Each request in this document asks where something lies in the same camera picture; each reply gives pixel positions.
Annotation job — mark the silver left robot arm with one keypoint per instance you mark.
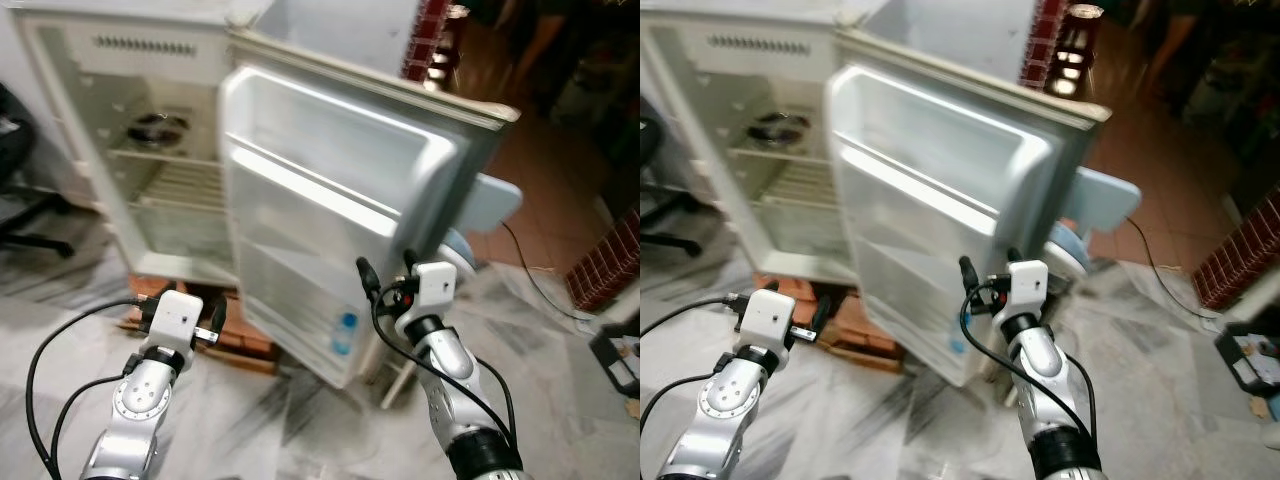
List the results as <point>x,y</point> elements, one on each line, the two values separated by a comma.
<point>725,410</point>
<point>135,410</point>

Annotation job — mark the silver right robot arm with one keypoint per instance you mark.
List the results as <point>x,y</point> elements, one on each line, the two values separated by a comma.
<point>1045,380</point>
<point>455,380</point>

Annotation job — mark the red bricks under fridge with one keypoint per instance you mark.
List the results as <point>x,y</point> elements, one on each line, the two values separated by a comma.
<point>860,335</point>
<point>240,345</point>

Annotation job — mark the white fridge door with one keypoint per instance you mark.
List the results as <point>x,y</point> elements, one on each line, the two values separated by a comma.
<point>330,200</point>
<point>940,200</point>

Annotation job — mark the white fridge cabinet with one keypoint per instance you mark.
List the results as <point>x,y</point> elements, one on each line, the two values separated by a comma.
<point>715,190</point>
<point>90,190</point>

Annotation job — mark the light blue plastic chair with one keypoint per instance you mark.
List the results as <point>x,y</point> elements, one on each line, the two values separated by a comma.
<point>490,205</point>
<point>1105,200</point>

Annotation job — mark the black office chair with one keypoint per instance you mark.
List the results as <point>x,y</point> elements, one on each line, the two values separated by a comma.
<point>655,235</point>
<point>20,150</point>

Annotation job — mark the black box with white label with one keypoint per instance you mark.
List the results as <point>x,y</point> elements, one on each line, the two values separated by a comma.
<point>618,360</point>
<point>1250,360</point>

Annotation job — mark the dark round pan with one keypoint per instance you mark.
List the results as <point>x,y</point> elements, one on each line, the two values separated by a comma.
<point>158,130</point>
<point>778,130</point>

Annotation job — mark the dark red crate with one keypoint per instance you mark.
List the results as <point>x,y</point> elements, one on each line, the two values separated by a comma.
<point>1240,255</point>
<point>605,265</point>
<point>1050,40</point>
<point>432,40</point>

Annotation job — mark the standing person in dark clothes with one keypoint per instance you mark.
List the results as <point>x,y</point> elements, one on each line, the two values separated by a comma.
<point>1200,35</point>
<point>560,40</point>

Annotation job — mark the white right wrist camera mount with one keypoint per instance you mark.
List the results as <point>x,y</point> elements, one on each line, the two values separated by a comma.
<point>1027,286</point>
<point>433,288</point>

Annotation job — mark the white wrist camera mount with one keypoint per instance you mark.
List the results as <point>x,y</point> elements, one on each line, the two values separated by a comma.
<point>175,318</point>
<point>433,288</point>
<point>1027,286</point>
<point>768,318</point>

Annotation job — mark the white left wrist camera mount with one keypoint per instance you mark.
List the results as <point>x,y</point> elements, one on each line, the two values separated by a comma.
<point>768,318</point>
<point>175,318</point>

